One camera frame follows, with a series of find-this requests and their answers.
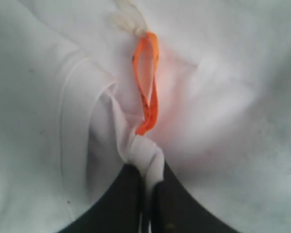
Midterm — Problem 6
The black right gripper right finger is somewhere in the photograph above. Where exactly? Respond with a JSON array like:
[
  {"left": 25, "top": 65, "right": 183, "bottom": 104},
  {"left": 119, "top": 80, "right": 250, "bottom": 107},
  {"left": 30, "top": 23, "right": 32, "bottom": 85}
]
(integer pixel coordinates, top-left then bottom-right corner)
[{"left": 151, "top": 164, "right": 235, "bottom": 233}]

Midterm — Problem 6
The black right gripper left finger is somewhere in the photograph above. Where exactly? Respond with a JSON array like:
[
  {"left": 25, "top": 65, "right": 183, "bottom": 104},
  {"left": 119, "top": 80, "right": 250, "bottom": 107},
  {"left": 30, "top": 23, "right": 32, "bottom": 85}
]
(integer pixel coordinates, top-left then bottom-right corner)
[{"left": 61, "top": 165, "right": 143, "bottom": 233}]

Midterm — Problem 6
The white t-shirt red lettering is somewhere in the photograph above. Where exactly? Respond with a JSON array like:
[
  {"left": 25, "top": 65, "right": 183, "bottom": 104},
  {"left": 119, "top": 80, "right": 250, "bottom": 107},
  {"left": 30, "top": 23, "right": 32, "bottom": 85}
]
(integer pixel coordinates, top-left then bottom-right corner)
[{"left": 0, "top": 0, "right": 291, "bottom": 233}]

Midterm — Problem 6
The orange neck label tag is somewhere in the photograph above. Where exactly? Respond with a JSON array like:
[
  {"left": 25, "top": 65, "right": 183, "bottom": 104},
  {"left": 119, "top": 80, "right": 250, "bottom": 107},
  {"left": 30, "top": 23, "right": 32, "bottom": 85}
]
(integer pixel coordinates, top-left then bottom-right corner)
[{"left": 110, "top": 0, "right": 160, "bottom": 135}]

